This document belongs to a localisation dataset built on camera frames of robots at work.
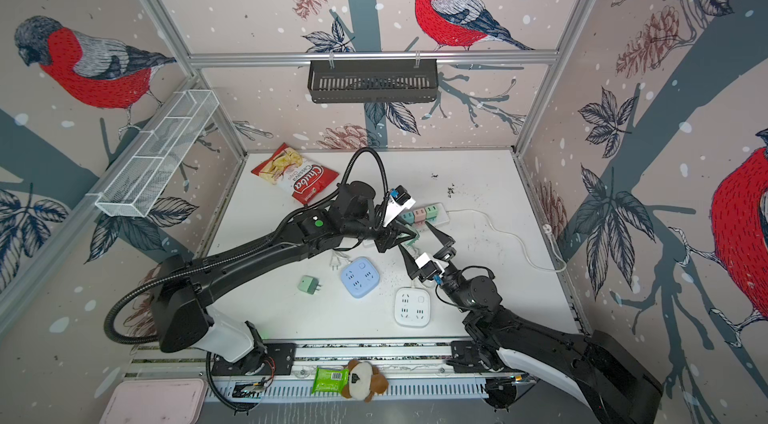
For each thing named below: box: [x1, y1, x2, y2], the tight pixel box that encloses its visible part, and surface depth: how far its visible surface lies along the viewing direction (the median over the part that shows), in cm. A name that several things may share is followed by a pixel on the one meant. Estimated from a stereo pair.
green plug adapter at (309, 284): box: [297, 275, 322, 295], surface depth 87 cm
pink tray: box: [99, 378, 208, 424], surface depth 68 cm
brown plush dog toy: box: [342, 359, 389, 403], surface depth 70 cm
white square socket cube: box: [394, 286, 431, 328], surface depth 81 cm
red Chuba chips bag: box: [251, 143, 339, 205], surface depth 112 cm
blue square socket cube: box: [340, 256, 380, 299], surface depth 87 cm
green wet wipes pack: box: [312, 365, 350, 395], surface depth 71 cm
